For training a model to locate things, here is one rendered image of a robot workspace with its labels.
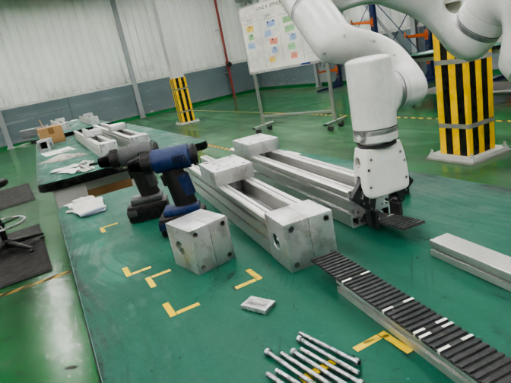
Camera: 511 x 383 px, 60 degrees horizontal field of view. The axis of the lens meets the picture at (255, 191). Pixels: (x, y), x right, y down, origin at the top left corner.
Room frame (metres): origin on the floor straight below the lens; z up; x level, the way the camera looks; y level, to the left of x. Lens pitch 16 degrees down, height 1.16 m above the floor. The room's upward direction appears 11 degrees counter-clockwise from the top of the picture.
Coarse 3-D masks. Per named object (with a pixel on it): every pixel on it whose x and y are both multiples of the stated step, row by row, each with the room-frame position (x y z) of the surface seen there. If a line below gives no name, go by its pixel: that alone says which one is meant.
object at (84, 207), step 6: (78, 198) 1.60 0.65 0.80; (84, 198) 1.57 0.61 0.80; (90, 198) 1.56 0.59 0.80; (96, 198) 1.55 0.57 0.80; (102, 198) 1.54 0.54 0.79; (66, 204) 1.52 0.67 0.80; (72, 204) 1.52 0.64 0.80; (78, 204) 1.50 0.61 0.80; (84, 204) 1.49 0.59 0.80; (90, 204) 1.48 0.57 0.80; (96, 204) 1.46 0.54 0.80; (102, 204) 1.45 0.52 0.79; (72, 210) 1.48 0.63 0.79; (78, 210) 1.43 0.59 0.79; (84, 210) 1.41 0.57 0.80; (90, 210) 1.41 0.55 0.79; (96, 210) 1.41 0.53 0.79; (102, 210) 1.41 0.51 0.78; (84, 216) 1.39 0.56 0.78
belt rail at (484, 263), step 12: (432, 240) 0.69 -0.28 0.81; (444, 240) 0.68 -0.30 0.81; (456, 240) 0.67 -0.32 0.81; (432, 252) 0.69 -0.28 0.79; (444, 252) 0.67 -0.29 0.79; (456, 252) 0.64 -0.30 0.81; (468, 252) 0.62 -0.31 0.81; (480, 252) 0.62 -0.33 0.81; (492, 252) 0.61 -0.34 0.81; (456, 264) 0.64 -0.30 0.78; (468, 264) 0.62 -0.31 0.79; (480, 264) 0.59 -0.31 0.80; (492, 264) 0.57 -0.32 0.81; (504, 264) 0.57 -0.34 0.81; (480, 276) 0.59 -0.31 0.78; (492, 276) 0.57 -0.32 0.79; (504, 276) 0.55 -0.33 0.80; (504, 288) 0.55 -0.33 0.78
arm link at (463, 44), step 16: (336, 0) 1.18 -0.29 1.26; (352, 0) 1.16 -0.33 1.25; (368, 0) 1.15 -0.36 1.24; (384, 0) 1.14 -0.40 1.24; (400, 0) 1.12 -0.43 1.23; (416, 0) 1.11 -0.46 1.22; (432, 0) 1.11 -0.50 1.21; (416, 16) 1.14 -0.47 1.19; (432, 16) 1.12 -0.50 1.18; (448, 16) 1.15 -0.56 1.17; (432, 32) 1.15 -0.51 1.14; (448, 32) 1.13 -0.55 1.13; (464, 32) 1.11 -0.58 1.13; (448, 48) 1.15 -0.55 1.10; (464, 48) 1.12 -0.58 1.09; (480, 48) 1.11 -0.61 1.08
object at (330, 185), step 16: (256, 160) 1.37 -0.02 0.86; (272, 160) 1.29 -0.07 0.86; (288, 160) 1.32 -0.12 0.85; (304, 160) 1.22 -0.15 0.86; (256, 176) 1.40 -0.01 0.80; (272, 176) 1.27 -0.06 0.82; (288, 176) 1.18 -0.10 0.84; (304, 176) 1.06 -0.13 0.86; (320, 176) 1.02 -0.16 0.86; (336, 176) 1.05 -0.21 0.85; (352, 176) 0.98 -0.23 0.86; (288, 192) 1.17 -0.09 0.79; (304, 192) 1.10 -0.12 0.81; (320, 192) 0.99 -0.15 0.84; (336, 192) 0.92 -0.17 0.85; (336, 208) 0.93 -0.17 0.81; (352, 208) 0.88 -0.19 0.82; (384, 208) 0.92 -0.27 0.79; (352, 224) 0.87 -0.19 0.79
